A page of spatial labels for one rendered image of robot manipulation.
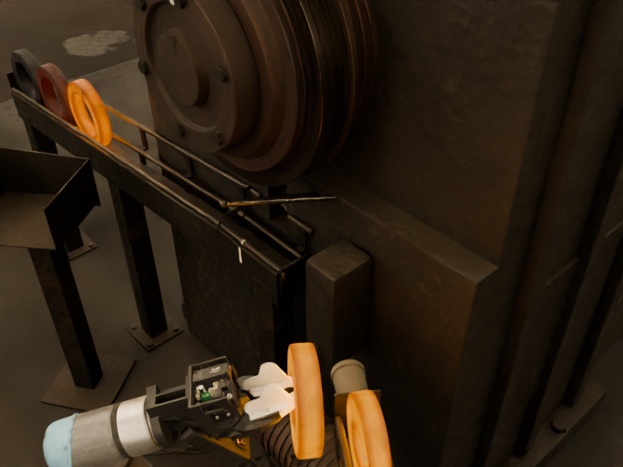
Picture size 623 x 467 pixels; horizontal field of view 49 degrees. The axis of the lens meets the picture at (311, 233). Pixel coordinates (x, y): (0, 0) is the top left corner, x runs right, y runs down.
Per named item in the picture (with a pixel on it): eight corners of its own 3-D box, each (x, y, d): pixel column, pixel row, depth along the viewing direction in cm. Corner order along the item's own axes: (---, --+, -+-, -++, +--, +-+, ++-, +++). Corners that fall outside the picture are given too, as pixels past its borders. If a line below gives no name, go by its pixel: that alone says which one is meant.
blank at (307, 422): (311, 318, 96) (286, 320, 96) (326, 402, 84) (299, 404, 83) (308, 396, 105) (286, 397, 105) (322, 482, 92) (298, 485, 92)
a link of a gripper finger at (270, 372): (302, 364, 89) (235, 383, 90) (314, 391, 93) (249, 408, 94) (299, 346, 92) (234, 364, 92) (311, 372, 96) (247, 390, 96)
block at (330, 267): (342, 323, 141) (346, 233, 126) (371, 345, 137) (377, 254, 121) (303, 350, 136) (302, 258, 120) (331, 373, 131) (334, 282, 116)
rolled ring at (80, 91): (59, 80, 185) (70, 76, 187) (82, 144, 193) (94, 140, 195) (83, 83, 171) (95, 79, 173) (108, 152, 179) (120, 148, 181)
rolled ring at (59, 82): (54, 71, 182) (65, 68, 184) (29, 61, 195) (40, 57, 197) (75, 135, 192) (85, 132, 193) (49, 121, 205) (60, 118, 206)
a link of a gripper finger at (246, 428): (280, 422, 89) (215, 438, 90) (283, 428, 90) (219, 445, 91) (276, 392, 93) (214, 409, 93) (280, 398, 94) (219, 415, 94)
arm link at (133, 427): (138, 467, 93) (142, 417, 99) (170, 459, 92) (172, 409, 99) (114, 437, 88) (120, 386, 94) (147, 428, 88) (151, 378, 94)
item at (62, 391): (59, 346, 211) (-11, 145, 165) (139, 360, 206) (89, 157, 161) (23, 399, 195) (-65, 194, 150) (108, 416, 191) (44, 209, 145)
